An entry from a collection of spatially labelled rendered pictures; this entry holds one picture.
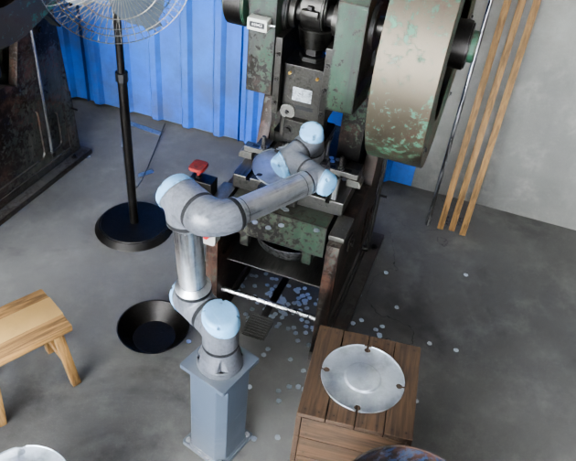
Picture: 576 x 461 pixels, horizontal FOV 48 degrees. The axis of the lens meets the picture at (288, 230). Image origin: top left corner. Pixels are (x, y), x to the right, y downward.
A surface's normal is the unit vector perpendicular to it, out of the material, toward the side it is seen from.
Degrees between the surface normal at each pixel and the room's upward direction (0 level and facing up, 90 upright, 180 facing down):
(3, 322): 0
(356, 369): 0
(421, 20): 64
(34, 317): 0
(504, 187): 90
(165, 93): 90
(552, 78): 90
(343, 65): 90
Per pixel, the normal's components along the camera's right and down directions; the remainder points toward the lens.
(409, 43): -0.30, 0.33
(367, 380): 0.08, -0.77
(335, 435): -0.22, 0.60
